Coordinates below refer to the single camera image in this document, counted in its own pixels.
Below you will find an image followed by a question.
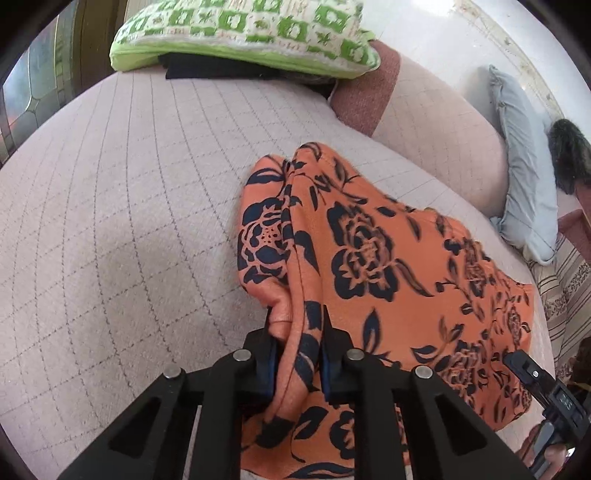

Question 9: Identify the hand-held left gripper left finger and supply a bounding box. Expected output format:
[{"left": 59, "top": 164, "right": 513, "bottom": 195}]
[{"left": 55, "top": 330, "right": 280, "bottom": 480}]

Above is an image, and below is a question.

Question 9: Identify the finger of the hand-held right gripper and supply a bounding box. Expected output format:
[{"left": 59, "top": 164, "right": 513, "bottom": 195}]
[{"left": 502, "top": 350, "right": 557, "bottom": 409}]

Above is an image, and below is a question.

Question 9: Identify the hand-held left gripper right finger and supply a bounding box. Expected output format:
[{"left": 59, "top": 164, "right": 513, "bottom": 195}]
[{"left": 321, "top": 318, "right": 539, "bottom": 480}]

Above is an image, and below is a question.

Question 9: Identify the orange floral shirt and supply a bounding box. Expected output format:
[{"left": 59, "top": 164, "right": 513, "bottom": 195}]
[{"left": 235, "top": 141, "right": 536, "bottom": 480}]

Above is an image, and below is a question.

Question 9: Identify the person's right hand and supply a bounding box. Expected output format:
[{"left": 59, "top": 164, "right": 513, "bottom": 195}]
[{"left": 544, "top": 444, "right": 575, "bottom": 478}]

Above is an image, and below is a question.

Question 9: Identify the striped floral cushion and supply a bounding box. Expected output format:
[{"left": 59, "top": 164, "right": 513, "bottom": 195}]
[{"left": 526, "top": 240, "right": 591, "bottom": 370}]

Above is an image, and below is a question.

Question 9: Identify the grey pillow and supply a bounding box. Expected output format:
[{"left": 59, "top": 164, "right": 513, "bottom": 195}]
[{"left": 487, "top": 64, "right": 560, "bottom": 266}]

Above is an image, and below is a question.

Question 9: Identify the dark furry cushion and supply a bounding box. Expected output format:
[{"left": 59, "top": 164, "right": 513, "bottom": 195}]
[{"left": 547, "top": 119, "right": 591, "bottom": 195}]

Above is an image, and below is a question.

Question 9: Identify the pink bolster cushion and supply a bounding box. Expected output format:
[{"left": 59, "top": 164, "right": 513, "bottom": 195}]
[{"left": 330, "top": 41, "right": 511, "bottom": 220}]

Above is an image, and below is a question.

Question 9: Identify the dark cloth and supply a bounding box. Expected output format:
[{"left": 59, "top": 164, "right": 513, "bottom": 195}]
[{"left": 159, "top": 52, "right": 338, "bottom": 100}]

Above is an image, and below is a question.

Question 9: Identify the green checked pillow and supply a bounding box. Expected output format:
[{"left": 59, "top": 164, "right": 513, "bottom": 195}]
[{"left": 109, "top": 0, "right": 382, "bottom": 77}]

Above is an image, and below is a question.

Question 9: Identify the wooden door with stained glass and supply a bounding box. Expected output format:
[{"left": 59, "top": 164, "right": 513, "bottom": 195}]
[{"left": 0, "top": 0, "right": 130, "bottom": 162}]

